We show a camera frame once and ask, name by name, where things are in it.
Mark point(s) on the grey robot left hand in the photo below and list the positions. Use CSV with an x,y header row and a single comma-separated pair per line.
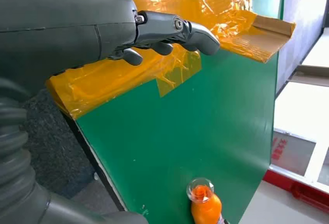
x,y
64,32

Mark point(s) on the yellow taped cardboard tray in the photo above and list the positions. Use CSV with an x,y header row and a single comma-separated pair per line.
x,y
108,79

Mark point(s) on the green table mat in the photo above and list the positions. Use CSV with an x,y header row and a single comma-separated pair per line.
x,y
205,120

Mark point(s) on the white cabinet red sign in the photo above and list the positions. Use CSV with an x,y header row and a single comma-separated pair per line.
x,y
290,152

